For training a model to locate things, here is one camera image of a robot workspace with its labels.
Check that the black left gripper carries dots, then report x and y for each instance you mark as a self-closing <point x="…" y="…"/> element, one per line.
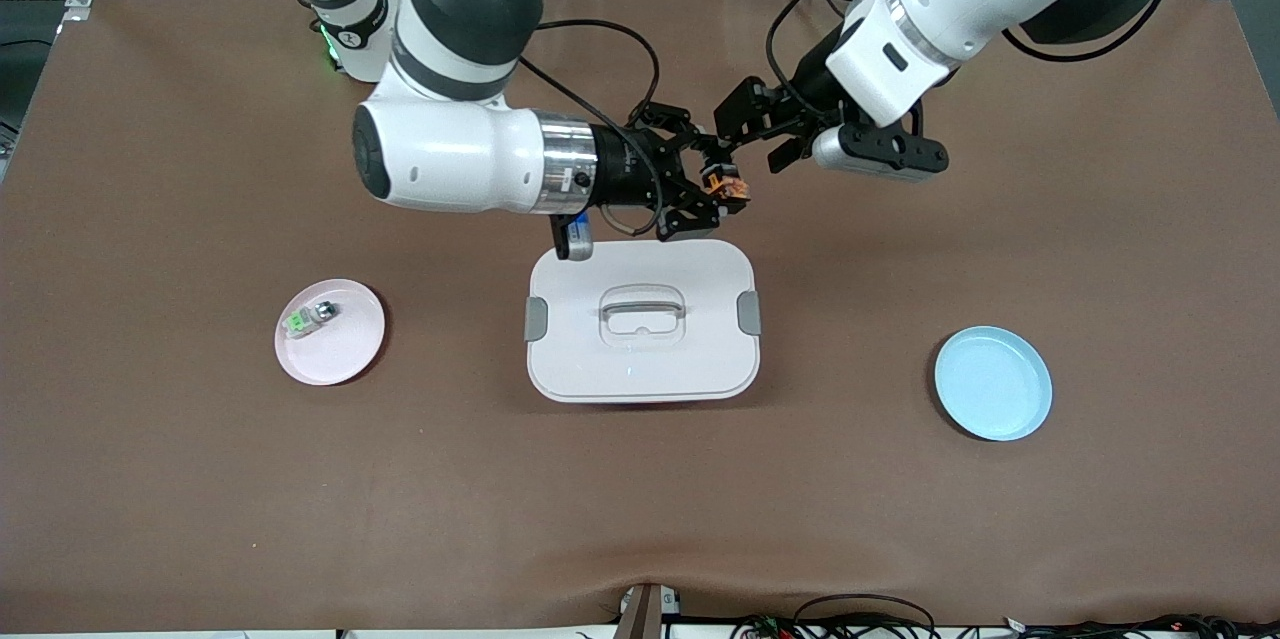
<point x="808" y="89"/>

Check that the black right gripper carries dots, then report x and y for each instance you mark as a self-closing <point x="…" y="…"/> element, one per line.
<point x="622" y="174"/>

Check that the orange black switch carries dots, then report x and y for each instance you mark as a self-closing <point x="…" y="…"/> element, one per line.
<point x="728" y="184"/>

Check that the white lidded box grey clips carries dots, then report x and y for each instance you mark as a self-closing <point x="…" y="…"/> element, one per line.
<point x="640" y="364"/>

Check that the light blue round plate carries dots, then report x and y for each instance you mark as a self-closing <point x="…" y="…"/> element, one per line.
<point x="995" y="384"/>

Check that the pink round plate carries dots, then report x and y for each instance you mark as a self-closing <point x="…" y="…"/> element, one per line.
<point x="340" y="354"/>

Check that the brown table mat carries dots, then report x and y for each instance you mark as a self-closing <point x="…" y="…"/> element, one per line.
<point x="200" y="479"/>

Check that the green clear switch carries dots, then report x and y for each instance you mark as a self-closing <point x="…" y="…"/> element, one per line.
<point x="305" y="319"/>

